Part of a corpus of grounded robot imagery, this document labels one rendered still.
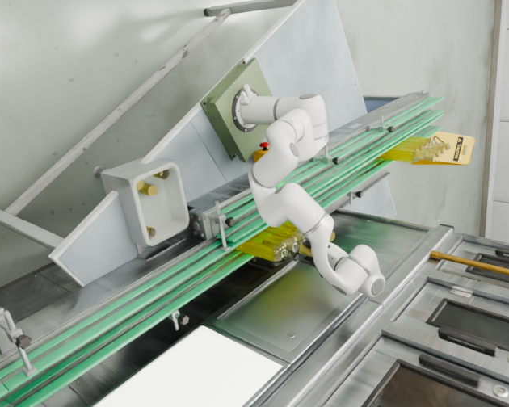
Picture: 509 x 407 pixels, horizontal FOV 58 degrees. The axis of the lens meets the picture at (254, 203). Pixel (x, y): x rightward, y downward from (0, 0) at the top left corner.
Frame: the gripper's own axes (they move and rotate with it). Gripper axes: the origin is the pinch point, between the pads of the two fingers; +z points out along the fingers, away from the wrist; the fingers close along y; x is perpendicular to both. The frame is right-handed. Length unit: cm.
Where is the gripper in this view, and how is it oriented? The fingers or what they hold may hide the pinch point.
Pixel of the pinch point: (310, 250)
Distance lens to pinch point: 150.7
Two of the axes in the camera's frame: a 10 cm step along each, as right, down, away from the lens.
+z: -5.5, -2.6, 7.9
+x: -8.3, 3.0, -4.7
